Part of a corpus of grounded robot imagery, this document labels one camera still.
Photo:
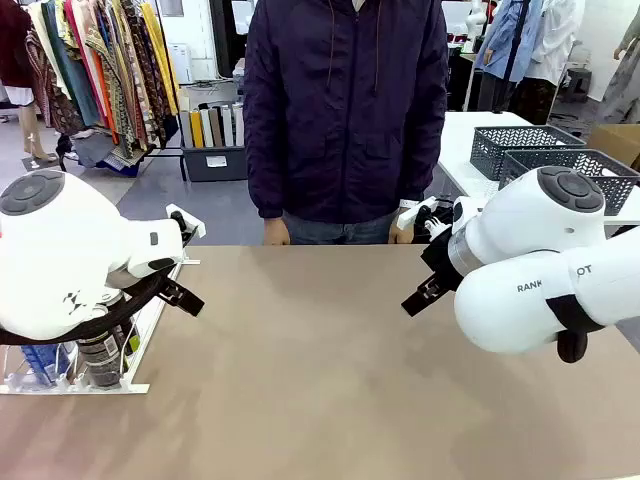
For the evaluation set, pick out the mannequin legs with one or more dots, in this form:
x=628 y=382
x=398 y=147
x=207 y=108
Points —
x=35 y=135

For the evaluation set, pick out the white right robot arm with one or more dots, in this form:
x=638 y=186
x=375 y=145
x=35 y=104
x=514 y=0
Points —
x=525 y=225

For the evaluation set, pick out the grey storage bin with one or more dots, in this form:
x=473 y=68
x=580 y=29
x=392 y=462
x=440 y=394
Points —
x=215 y=162

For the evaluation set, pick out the white wristband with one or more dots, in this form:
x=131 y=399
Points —
x=411 y=203

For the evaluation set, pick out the maroon garment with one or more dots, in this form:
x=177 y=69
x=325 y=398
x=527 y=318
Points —
x=12 y=40

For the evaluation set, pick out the white side table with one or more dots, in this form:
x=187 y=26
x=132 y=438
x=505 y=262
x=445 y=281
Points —
x=460 y=150

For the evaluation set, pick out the cardboard box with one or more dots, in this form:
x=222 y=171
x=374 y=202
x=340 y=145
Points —
x=615 y=142

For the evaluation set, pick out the grey stool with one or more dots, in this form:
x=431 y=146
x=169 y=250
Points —
x=580 y=82

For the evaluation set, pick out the brown patterned garment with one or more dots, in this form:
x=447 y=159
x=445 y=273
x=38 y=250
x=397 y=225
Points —
x=60 y=107

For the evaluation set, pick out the yellow board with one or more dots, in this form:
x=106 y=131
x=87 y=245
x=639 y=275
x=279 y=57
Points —
x=197 y=129

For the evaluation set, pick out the light blue shirt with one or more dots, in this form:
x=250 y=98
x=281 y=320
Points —
x=500 y=45

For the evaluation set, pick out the grey board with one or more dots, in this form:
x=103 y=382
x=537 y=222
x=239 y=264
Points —
x=185 y=130

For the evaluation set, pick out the dark patterned garment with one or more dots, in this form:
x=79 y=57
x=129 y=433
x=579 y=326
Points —
x=142 y=80

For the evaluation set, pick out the white shirt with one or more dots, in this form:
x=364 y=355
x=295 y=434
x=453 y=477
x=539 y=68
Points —
x=555 y=45

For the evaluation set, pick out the blue drink can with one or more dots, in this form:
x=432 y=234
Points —
x=42 y=361

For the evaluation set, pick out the grey plastic mesh basket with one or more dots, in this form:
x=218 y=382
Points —
x=620 y=190
x=490 y=150

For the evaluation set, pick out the black stand pole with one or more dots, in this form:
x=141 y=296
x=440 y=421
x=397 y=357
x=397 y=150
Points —
x=515 y=40

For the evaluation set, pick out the person's right hand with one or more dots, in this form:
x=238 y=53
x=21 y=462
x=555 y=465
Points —
x=276 y=232

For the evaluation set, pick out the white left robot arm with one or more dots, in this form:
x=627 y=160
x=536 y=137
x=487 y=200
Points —
x=60 y=240

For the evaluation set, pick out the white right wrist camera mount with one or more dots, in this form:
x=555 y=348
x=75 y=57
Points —
x=412 y=210

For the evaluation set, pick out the person's left hand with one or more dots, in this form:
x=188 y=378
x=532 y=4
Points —
x=399 y=234

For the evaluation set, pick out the brown board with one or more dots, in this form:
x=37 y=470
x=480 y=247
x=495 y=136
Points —
x=216 y=127

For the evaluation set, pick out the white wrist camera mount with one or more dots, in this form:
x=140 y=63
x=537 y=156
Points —
x=193 y=228
x=412 y=210

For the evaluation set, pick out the grey cloth pile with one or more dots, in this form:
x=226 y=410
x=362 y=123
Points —
x=95 y=150

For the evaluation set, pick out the white air purifier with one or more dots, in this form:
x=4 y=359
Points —
x=180 y=62

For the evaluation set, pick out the teal garment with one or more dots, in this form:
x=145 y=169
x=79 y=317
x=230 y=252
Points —
x=75 y=85

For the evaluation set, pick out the white board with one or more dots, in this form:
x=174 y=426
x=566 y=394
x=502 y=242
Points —
x=227 y=125
x=206 y=127

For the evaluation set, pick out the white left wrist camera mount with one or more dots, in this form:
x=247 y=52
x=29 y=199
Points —
x=193 y=228

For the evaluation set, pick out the yellow garment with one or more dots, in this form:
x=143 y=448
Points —
x=162 y=60

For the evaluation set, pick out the person in navy jacket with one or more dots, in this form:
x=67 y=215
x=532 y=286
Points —
x=345 y=100

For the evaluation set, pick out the blue jeans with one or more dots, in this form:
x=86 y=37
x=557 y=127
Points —
x=340 y=232

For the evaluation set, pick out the orange garment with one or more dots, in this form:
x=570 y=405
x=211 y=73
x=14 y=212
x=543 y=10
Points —
x=105 y=100

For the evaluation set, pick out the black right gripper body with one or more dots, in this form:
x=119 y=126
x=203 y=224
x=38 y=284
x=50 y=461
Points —
x=442 y=260

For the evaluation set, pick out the mannequin in grey dress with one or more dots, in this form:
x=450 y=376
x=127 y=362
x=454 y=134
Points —
x=622 y=85

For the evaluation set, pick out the black clothes rack frame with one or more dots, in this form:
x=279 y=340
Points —
x=176 y=125

